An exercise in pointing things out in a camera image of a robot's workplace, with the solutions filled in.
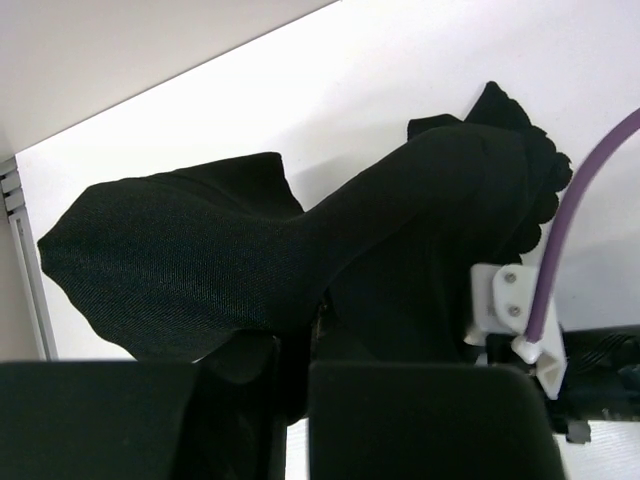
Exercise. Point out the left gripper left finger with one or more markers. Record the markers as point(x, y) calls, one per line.
point(92, 420)

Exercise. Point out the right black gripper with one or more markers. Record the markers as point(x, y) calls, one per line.
point(601, 382)

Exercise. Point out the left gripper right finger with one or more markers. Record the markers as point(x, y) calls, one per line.
point(408, 421)

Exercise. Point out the black cloth placemat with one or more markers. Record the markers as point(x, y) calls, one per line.
point(173, 265)

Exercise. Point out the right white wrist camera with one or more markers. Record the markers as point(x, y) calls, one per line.
point(502, 297)

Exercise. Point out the aluminium table frame rail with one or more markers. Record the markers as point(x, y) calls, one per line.
point(26, 329)

